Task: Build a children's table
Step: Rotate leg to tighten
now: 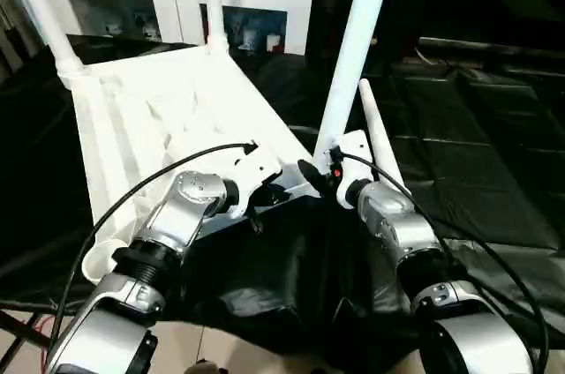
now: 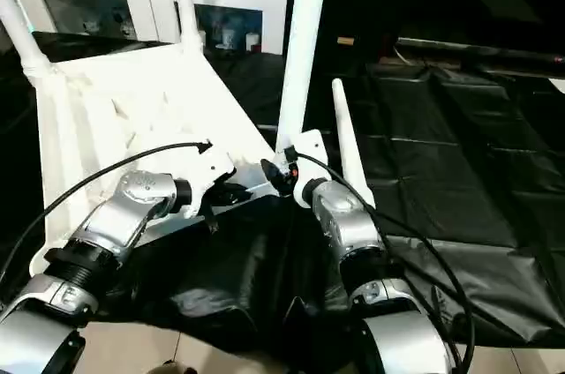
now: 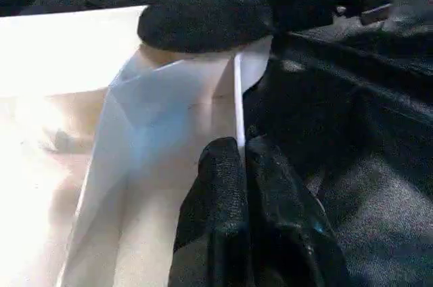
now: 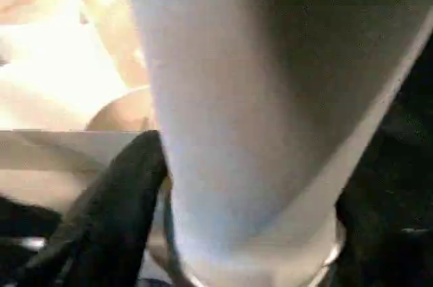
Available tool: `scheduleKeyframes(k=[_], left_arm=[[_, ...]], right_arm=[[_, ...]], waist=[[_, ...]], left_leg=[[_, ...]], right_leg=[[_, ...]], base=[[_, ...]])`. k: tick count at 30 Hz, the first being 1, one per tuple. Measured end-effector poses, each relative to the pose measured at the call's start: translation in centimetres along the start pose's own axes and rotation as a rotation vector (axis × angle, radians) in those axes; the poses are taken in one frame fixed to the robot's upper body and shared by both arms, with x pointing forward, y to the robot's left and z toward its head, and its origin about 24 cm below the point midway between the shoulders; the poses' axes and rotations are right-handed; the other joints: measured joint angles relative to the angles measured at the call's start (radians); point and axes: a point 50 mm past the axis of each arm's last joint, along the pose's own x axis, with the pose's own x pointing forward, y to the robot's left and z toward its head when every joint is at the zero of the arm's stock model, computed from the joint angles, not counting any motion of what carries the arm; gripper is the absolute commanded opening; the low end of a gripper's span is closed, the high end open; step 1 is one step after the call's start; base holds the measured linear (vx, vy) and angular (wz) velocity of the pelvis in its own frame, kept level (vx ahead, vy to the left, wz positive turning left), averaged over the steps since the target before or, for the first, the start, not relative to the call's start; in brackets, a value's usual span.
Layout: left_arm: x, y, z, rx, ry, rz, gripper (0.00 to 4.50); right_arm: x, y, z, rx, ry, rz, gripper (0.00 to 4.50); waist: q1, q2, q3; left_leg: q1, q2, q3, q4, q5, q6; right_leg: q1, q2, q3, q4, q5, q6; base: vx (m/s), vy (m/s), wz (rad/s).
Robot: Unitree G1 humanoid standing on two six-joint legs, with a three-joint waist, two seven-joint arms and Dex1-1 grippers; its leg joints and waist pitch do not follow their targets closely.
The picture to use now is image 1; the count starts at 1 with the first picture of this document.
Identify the thin red cable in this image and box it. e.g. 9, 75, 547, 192
34, 314, 57, 374

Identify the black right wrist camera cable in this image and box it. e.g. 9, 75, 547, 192
328, 146, 551, 374

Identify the long grey metal bar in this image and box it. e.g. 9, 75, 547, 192
418, 36, 565, 57

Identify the black rod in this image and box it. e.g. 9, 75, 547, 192
0, 310, 49, 347

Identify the black plastic mat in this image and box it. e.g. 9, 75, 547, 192
0, 34, 565, 357

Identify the black left wrist camera cable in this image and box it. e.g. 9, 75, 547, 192
46, 139, 260, 362

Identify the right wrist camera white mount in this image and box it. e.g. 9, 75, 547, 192
326, 129, 370, 210

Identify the white plastic table top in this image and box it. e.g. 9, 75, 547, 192
61, 45, 323, 287

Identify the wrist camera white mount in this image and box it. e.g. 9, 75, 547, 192
326, 129, 370, 210
222, 142, 283, 219

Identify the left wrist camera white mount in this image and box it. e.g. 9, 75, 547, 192
222, 142, 283, 219

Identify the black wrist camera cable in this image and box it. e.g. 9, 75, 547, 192
46, 139, 260, 362
328, 146, 551, 374

